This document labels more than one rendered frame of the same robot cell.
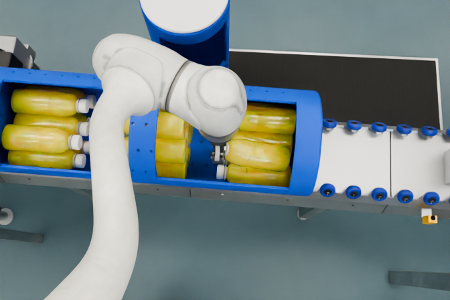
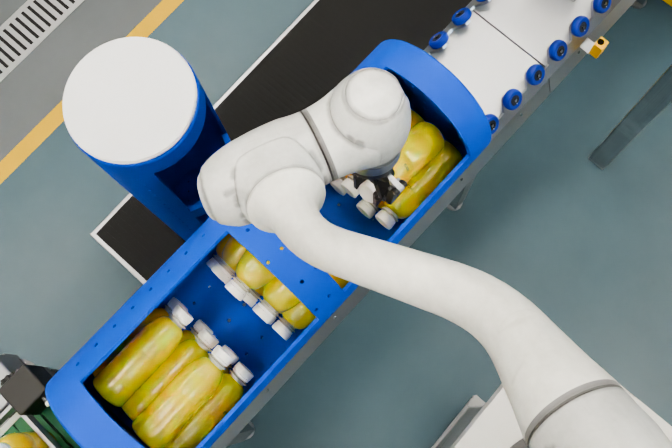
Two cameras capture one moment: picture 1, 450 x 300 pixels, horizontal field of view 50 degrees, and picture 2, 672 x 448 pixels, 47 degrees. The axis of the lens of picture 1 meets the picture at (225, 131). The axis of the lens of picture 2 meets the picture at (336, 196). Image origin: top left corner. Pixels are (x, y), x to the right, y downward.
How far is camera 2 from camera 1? 0.33 m
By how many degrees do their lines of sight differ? 11
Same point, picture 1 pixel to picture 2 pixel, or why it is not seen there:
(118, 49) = (233, 172)
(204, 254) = (412, 353)
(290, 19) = (210, 33)
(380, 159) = (496, 44)
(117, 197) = (436, 268)
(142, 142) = (298, 268)
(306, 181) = (479, 127)
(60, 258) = not seen: outside the picture
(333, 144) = not seen: hidden behind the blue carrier
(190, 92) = (351, 128)
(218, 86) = (372, 91)
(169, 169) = not seen: hidden behind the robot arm
